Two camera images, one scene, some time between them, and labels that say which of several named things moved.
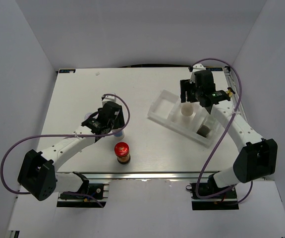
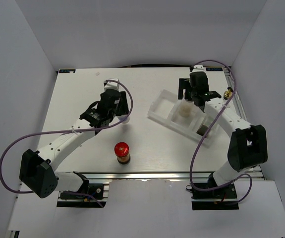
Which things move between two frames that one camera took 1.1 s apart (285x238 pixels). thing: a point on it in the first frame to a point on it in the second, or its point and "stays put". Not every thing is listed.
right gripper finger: [186, 86] stays put
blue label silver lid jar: [120, 135] to [125, 121]
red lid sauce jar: [122, 150] stays put
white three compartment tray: [191, 119] stays put
